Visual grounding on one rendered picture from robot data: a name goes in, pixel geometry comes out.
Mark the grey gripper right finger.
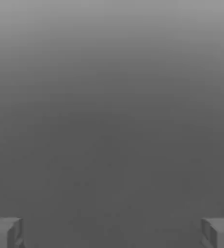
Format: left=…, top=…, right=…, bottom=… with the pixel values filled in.
left=200, top=217, right=224, bottom=248

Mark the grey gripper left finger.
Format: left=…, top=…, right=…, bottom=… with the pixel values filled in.
left=0, top=217, right=25, bottom=248

